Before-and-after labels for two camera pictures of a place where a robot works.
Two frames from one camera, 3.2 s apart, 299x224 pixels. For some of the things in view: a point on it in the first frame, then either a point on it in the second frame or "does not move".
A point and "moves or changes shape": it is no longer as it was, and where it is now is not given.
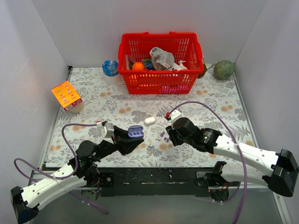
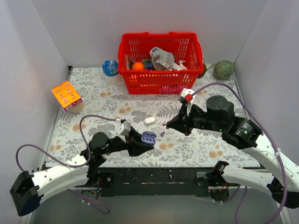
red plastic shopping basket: x=160 y=63 does not move
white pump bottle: x=181 y=65 does not move
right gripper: x=175 y=135 to x=185 y=120
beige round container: x=77 y=108 does not move
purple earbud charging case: x=135 y=131 moves or changes shape
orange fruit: x=138 y=66 does not move
